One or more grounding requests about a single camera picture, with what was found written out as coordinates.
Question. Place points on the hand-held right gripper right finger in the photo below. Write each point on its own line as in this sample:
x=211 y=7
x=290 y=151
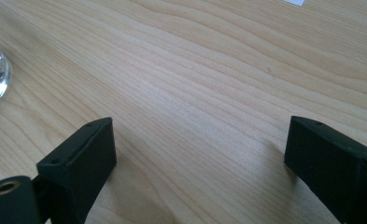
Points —
x=336 y=168

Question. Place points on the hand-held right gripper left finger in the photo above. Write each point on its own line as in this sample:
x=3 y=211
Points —
x=81 y=168

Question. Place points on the white paper label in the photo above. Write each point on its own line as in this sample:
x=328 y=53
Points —
x=294 y=2

